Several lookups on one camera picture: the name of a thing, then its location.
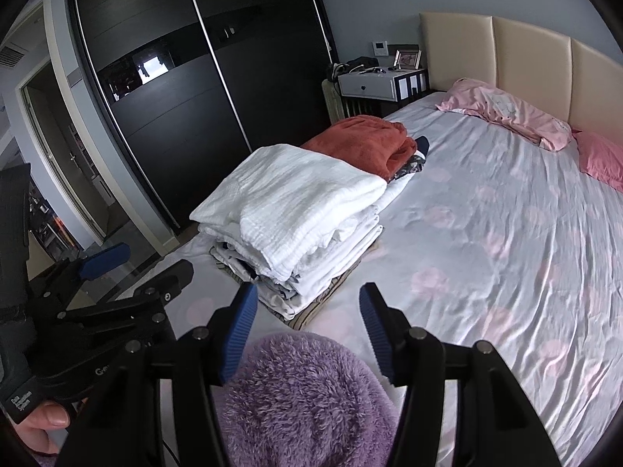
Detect white door frame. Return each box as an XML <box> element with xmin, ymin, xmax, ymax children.
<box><xmin>17</xmin><ymin>63</ymin><xmax>132</xmax><ymax>249</ymax></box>

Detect black and white nightstand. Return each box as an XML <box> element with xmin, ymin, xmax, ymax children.
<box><xmin>338</xmin><ymin>68</ymin><xmax>431</xmax><ymax>118</ymax></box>

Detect beige padded headboard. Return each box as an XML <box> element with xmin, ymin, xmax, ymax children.
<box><xmin>419</xmin><ymin>12</ymin><xmax>623</xmax><ymax>149</ymax></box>

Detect light pink pillow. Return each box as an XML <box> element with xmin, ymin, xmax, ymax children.
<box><xmin>435</xmin><ymin>78</ymin><xmax>572</xmax><ymax>151</ymax></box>

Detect person's left hand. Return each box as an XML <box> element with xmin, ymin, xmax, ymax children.
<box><xmin>10</xmin><ymin>399</ymin><xmax>75</xmax><ymax>455</ymax></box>

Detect folded orange towel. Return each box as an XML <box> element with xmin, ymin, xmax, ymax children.
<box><xmin>299</xmin><ymin>116</ymin><xmax>419</xmax><ymax>181</ymax></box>

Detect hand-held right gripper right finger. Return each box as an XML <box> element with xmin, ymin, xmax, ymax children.
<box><xmin>359</xmin><ymin>282</ymin><xmax>553</xmax><ymax>467</ymax></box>

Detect stack of white folded clothes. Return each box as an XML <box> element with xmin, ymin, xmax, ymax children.
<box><xmin>199</xmin><ymin>204</ymin><xmax>385</xmax><ymax>324</ymax></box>

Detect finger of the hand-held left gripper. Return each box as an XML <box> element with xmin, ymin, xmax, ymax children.
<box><xmin>58</xmin><ymin>259</ymin><xmax>195</xmax><ymax>324</ymax></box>
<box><xmin>41</xmin><ymin>242</ymin><xmax>132</xmax><ymax>302</ymax></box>

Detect tangled black cables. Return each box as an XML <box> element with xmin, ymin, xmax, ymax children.
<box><xmin>331</xmin><ymin>56</ymin><xmax>387</xmax><ymax>79</ymax></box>

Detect purple fuzzy robe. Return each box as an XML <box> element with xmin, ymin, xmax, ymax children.
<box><xmin>160</xmin><ymin>333</ymin><xmax>397</xmax><ymax>467</ymax></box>

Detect photo frame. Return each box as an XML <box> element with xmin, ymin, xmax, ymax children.
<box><xmin>393</xmin><ymin>49</ymin><xmax>422</xmax><ymax>70</ymax></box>

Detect beige striped cloth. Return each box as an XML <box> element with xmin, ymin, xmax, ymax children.
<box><xmin>214</xmin><ymin>248</ymin><xmax>363</xmax><ymax>334</ymax></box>

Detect black sliding door wardrobe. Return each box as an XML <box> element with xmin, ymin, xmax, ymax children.
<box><xmin>65</xmin><ymin>0</ymin><xmax>339</xmax><ymax>256</ymax></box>

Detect white folded cloth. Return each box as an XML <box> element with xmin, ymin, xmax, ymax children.
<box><xmin>384</xmin><ymin>168</ymin><xmax>419</xmax><ymax>205</ymax></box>

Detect ceiling air vent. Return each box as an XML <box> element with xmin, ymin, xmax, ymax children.
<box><xmin>0</xmin><ymin>44</ymin><xmax>25</xmax><ymax>69</ymax></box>

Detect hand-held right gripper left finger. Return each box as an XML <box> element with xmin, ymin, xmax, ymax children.
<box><xmin>56</xmin><ymin>282</ymin><xmax>259</xmax><ymax>467</ymax></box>

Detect folded floral cloth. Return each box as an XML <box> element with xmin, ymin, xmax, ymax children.
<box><xmin>389</xmin><ymin>153</ymin><xmax>428</xmax><ymax>183</ymax></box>

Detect dark pink pillow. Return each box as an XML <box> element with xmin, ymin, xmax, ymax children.
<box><xmin>574</xmin><ymin>131</ymin><xmax>623</xmax><ymax>193</ymax></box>

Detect bed with grey dotted sheet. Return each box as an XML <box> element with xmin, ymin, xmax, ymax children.
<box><xmin>112</xmin><ymin>90</ymin><xmax>623</xmax><ymax>467</ymax></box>

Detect white textured garment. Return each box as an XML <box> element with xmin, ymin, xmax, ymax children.
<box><xmin>190</xmin><ymin>145</ymin><xmax>387</xmax><ymax>283</ymax></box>

